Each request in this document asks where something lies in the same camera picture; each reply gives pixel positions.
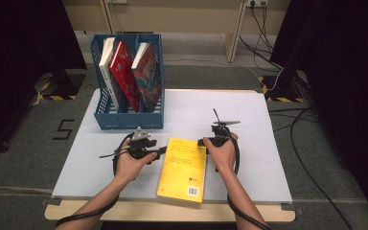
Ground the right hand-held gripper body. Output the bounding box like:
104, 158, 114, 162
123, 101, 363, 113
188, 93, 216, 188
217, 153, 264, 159
208, 107, 242, 149

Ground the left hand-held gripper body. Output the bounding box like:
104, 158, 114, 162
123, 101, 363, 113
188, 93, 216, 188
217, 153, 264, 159
118, 127, 159, 161

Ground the blue plastic file rack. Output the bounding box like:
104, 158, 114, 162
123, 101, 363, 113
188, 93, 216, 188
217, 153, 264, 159
90, 33, 166, 130

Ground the yellow book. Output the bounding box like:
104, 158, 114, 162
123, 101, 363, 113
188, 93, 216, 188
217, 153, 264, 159
156, 137, 208, 203

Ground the teal illustrated book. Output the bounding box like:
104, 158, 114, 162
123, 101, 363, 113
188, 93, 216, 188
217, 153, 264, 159
130, 42, 163, 113

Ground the red cartoon book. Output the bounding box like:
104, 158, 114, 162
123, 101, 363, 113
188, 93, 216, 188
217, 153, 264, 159
109, 40, 142, 113

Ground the white paperback magazine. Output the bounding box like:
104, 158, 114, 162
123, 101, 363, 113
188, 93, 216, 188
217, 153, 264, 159
98, 36, 123, 111

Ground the person's right hand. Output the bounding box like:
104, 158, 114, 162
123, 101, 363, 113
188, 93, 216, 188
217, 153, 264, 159
202, 132, 240, 174

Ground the person's left hand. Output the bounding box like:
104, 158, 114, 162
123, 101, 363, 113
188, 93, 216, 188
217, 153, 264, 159
113, 138, 158, 184

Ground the stand base with hazard tape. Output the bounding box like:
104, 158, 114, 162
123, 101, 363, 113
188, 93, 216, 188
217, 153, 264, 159
258, 70, 311, 104
33, 70, 87, 102

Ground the beige wooden desk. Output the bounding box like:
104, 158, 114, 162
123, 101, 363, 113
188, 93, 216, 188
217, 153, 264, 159
60, 0, 291, 64

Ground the black curtain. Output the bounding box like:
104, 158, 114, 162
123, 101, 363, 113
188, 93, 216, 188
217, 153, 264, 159
269, 0, 368, 229
0, 0, 87, 159

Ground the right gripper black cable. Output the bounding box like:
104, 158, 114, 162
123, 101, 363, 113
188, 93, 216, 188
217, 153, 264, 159
225, 137, 272, 230

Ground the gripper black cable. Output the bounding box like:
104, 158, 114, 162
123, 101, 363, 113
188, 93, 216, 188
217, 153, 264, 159
56, 133, 132, 228
225, 137, 272, 230

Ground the thin white cable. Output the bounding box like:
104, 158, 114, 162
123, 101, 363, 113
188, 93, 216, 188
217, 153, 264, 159
164, 57, 286, 92

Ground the black floor cable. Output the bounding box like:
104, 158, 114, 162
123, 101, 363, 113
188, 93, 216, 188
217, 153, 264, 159
267, 106, 354, 230

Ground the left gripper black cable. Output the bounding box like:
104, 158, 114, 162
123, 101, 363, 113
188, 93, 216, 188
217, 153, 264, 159
56, 133, 132, 228

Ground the black power cable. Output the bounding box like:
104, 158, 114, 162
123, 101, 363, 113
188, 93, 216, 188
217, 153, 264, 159
239, 3, 285, 70

